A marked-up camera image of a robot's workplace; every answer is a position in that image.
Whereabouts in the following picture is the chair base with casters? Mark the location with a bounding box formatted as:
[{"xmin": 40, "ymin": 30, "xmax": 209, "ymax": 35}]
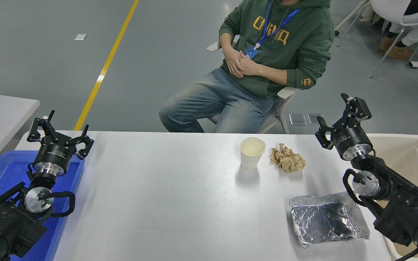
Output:
[{"xmin": 334, "ymin": 0, "xmax": 371, "ymax": 37}]

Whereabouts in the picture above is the person's left hand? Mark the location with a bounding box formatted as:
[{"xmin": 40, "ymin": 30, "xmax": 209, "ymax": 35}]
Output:
[{"xmin": 238, "ymin": 54, "xmax": 262, "ymax": 77}]

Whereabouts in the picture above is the white shell chair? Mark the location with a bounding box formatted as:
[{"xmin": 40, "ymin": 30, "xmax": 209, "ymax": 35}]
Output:
[{"xmin": 337, "ymin": 0, "xmax": 418, "ymax": 78}]

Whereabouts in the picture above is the person's right hand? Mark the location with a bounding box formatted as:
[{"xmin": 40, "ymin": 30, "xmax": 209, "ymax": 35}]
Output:
[{"xmin": 226, "ymin": 48, "xmax": 249, "ymax": 79}]

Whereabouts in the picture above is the blue plastic tray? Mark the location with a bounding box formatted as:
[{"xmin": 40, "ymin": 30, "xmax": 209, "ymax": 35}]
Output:
[{"xmin": 0, "ymin": 150, "xmax": 86, "ymax": 261}]

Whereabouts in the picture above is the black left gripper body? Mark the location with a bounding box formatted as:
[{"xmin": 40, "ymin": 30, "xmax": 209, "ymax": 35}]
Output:
[{"xmin": 33, "ymin": 140, "xmax": 74, "ymax": 168}]

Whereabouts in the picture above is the white grey office chair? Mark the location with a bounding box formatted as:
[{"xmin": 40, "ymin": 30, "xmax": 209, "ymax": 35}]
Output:
[{"xmin": 206, "ymin": 36, "xmax": 301, "ymax": 134}]

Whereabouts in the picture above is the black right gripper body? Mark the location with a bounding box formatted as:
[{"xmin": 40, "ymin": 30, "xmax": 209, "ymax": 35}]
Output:
[{"xmin": 329, "ymin": 124, "xmax": 371, "ymax": 154}]

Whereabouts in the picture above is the large pale plastic bin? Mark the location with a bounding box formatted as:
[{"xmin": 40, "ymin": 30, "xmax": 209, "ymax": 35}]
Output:
[{"xmin": 365, "ymin": 133, "xmax": 418, "ymax": 261}]

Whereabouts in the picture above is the seated person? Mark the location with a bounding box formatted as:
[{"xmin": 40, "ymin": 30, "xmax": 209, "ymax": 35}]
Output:
[{"xmin": 158, "ymin": 0, "xmax": 335, "ymax": 133}]

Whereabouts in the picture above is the white side table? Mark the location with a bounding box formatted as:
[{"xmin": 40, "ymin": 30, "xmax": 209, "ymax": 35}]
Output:
[{"xmin": 0, "ymin": 91, "xmax": 41, "ymax": 173}]

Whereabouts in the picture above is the white paper cup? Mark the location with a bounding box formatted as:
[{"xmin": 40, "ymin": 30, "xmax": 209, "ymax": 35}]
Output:
[{"xmin": 239, "ymin": 137, "xmax": 266, "ymax": 171}]

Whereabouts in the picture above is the person with tan boots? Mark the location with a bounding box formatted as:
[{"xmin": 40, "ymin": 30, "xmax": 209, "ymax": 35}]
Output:
[{"xmin": 361, "ymin": 0, "xmax": 418, "ymax": 60}]

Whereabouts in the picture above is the blue lanyard badge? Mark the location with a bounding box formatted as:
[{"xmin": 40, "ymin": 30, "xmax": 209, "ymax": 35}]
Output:
[{"xmin": 245, "ymin": 0, "xmax": 301, "ymax": 60}]

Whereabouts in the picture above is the tan paper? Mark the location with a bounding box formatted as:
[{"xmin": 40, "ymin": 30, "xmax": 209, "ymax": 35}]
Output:
[{"xmin": 270, "ymin": 143, "xmax": 306, "ymax": 174}]

